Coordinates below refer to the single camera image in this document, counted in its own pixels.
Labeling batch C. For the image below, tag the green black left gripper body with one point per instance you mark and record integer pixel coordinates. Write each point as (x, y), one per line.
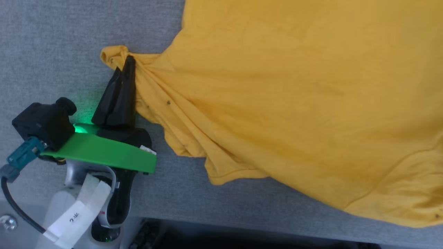
(104, 152)

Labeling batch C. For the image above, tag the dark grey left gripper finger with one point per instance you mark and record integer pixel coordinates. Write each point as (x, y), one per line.
(108, 100)
(126, 100)

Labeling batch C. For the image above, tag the yellow shirt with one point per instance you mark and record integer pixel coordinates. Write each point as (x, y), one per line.
(294, 103)

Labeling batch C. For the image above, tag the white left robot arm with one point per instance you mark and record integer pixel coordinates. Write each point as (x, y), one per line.
(59, 207)

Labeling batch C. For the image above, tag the grey fabric sofa cushion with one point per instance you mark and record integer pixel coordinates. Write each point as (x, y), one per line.
(52, 34)

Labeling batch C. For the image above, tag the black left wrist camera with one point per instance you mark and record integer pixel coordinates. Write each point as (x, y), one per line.
(45, 121)

